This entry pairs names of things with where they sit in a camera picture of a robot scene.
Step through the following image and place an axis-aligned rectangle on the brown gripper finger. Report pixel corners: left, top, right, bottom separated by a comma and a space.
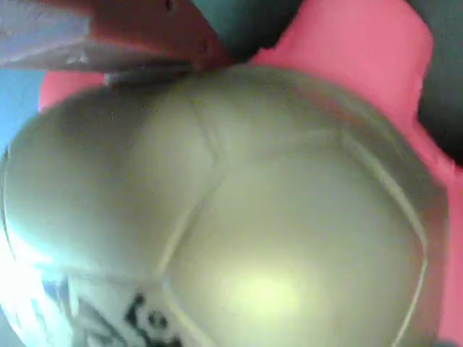
0, 0, 234, 90

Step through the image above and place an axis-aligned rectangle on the red turtle toy silver shell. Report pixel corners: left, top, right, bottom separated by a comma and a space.
0, 0, 457, 347

